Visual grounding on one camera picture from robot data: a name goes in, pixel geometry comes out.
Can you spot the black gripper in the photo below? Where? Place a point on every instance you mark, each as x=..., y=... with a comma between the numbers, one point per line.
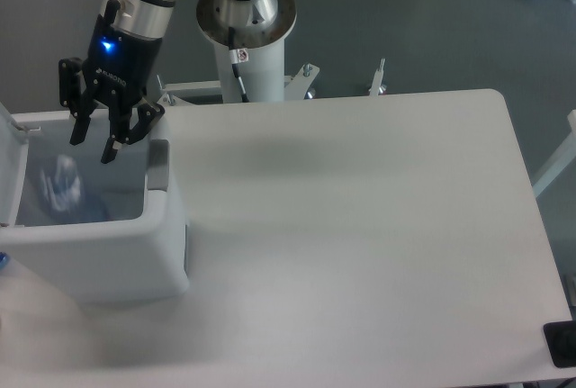
x=116, y=72

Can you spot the clear plastic water bottle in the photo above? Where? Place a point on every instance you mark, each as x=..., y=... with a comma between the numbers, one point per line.
x=61, y=186

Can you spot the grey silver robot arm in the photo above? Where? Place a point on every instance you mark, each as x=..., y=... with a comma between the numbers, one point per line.
x=248, y=37

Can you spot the white trash can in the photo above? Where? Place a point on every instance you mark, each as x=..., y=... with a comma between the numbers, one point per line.
x=98, y=232

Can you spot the levelling foot bolt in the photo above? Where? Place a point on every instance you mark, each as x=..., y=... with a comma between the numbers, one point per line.
x=377, y=86

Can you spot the black device at table edge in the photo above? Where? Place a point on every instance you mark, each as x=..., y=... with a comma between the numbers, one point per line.
x=560, y=339

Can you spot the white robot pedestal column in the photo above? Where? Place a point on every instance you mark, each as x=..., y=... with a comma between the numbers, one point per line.
x=262, y=74

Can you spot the white metal base frame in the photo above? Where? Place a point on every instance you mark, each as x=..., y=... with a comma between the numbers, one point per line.
x=296, y=87

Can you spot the white frame leg right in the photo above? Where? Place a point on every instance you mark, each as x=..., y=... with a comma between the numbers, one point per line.
x=561, y=158

